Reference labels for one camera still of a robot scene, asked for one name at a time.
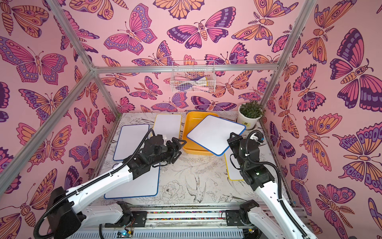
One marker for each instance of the potted green plant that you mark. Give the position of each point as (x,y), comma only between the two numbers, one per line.
(249,114)

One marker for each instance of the aluminium frame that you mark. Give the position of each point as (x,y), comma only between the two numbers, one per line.
(93,72)

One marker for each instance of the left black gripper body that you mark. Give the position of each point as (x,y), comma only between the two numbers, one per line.
(166,154)

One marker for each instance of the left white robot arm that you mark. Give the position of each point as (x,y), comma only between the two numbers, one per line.
(68,210)

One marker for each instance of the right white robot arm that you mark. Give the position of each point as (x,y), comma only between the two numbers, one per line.
(266,181)

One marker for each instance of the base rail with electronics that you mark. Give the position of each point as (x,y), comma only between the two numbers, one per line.
(204,223)

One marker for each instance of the white wire wall basket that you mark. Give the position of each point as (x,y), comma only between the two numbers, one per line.
(193,76)

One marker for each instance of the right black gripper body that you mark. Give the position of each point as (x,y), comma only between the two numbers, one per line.
(236,140)

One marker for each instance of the yellow-framed whiteboard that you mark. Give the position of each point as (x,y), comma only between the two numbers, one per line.
(233,167)
(168,125)

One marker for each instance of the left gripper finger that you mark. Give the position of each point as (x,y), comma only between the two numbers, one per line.
(175,156)
(178,143)

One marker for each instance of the blue-framed whiteboard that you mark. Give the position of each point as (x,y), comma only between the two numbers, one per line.
(144,186)
(129,138)
(213,132)

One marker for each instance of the yellow-framed whiteboard back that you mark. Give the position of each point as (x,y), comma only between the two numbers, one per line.
(168,125)

